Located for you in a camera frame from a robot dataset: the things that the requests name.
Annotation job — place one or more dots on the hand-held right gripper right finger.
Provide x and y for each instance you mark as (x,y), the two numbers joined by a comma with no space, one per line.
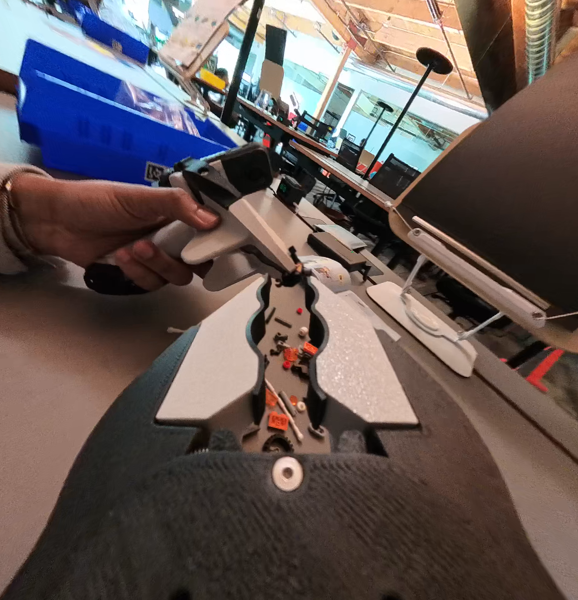
(359,365)

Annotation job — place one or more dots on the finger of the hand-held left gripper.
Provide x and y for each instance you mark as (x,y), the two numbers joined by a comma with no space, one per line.
(237,272)
(260,225)

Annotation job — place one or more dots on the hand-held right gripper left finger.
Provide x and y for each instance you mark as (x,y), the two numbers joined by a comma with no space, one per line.
(218,361)

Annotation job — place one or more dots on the black lego assembly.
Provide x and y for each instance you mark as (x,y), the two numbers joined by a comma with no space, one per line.
(292,272)

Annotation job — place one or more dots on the pile of lego pieces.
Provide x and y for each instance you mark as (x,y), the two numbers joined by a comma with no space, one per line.
(289,356)

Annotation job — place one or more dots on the person's left hand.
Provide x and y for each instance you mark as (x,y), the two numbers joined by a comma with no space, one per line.
(82,220)

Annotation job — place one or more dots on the black cube charger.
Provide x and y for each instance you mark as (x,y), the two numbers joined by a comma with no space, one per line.
(291,190)

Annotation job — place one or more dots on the white instruction booklet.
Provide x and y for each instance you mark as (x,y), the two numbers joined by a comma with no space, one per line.
(373,318)

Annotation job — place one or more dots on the silver flat device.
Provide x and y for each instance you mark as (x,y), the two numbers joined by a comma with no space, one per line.
(340,234)

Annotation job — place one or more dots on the black power adapter box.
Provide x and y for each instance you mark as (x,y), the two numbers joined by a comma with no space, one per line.
(338,248)

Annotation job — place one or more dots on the white monitor stand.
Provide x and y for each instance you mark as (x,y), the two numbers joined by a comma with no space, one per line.
(429,323)

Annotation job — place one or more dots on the long wooden table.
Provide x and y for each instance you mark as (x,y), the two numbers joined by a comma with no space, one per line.
(317,159)

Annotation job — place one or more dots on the white plastic bag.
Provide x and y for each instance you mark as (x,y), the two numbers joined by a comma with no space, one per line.
(333,274)

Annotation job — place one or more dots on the tall cardboard box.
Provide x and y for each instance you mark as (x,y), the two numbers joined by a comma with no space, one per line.
(272,70)

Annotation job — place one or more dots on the black office chair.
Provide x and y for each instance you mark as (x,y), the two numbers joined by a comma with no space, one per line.
(394,176)

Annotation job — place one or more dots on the large blue plastic bin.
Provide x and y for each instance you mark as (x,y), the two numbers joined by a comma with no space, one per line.
(92,126)

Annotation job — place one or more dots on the thin black floor lamp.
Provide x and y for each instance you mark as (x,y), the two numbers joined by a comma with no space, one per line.
(380,119)

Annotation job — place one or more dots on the small blue plastic bin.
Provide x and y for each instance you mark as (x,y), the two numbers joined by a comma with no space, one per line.
(115,35)

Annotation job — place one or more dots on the black monitor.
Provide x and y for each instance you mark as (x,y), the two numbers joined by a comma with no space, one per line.
(514,201)

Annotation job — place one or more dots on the black vertical post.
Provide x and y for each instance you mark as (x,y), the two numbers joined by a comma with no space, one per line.
(242,61)

